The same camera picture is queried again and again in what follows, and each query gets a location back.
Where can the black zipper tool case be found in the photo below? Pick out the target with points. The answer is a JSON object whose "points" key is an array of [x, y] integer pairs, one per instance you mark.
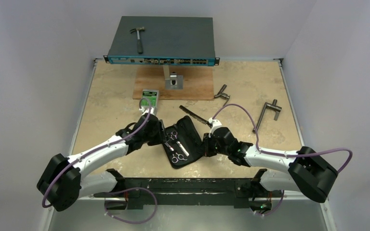
{"points": [[190, 139]]}

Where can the small grey hammer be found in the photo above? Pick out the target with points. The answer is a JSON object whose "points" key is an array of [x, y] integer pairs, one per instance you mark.
{"points": [[138, 31]]}

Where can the brown wooden board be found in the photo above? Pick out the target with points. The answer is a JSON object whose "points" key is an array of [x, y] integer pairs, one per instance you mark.
{"points": [[197, 82]]}

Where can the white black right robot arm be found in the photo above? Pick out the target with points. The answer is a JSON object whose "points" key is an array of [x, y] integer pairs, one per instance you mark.
{"points": [[301, 170]]}

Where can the metal bracket stand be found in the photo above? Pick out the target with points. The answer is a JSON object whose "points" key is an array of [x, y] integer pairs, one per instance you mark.
{"points": [[173, 81]]}

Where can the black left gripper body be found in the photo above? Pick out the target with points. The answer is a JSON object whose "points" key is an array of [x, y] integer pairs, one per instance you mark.
{"points": [[156, 136]]}

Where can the silver thinning scissors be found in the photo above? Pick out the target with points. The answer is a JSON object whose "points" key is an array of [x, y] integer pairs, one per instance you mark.
{"points": [[171, 138]]}

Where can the green grey device box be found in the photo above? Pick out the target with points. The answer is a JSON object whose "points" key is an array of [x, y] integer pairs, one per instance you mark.
{"points": [[149, 98]]}

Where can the small metal door handle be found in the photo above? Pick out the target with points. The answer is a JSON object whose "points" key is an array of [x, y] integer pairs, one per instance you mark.
{"points": [[222, 95]]}

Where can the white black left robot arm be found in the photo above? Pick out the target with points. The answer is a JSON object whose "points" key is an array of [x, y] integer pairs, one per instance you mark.
{"points": [[67, 178]]}

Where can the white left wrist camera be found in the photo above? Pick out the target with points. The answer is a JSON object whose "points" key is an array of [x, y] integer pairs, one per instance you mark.
{"points": [[151, 110]]}

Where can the silver straight scissors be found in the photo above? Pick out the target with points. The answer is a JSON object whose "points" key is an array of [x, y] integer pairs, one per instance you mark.
{"points": [[179, 153]]}

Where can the grey network switch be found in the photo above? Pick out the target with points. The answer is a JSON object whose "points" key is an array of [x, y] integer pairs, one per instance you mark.
{"points": [[186, 41]]}

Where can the black hair comb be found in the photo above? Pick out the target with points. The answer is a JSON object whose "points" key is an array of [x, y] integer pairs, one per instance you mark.
{"points": [[195, 116]]}

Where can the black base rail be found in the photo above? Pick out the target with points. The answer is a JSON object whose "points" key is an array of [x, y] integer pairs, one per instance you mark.
{"points": [[235, 192]]}

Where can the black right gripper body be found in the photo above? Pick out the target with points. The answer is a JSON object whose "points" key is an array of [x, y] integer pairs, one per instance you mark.
{"points": [[209, 144]]}

